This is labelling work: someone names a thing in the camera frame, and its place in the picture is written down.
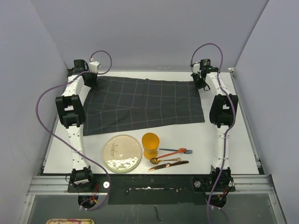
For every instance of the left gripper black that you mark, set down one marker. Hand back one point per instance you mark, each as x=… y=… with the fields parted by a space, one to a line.
x=93 y=83

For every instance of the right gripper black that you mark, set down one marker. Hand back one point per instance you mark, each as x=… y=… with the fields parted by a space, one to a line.
x=198 y=86

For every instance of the dark grey checked cloth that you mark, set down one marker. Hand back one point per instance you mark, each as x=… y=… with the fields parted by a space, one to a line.
x=120 y=104

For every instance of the orange plastic cup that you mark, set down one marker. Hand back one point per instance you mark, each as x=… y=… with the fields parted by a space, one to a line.
x=150 y=144

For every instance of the beige plate with plant motif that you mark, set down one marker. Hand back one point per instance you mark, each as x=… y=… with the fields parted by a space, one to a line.
x=122 y=153

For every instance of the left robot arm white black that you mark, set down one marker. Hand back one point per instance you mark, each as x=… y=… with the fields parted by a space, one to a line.
x=72 y=117

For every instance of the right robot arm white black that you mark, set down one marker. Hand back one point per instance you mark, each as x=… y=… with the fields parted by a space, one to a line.
x=222 y=114

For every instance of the blue plastic fork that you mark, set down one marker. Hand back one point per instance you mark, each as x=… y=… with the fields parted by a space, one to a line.
x=171 y=150

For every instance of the orange plastic fork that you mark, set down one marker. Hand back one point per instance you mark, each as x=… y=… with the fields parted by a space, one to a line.
x=171 y=152

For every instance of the copper metal knife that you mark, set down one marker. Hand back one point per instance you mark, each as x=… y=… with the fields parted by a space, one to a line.
x=167 y=165

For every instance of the gold metal spoon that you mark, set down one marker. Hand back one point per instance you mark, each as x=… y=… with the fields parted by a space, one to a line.
x=157 y=161

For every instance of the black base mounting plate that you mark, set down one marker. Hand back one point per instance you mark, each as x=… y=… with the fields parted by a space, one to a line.
x=153 y=189

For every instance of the floral tray edge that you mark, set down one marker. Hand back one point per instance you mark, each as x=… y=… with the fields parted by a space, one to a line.
x=70 y=221

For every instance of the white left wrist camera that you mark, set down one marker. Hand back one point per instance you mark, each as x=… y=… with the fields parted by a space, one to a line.
x=94 y=66

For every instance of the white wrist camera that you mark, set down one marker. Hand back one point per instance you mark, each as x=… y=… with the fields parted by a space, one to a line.
x=94 y=66
x=195 y=68

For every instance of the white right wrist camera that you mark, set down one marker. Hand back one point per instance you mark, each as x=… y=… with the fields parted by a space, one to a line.
x=195 y=68

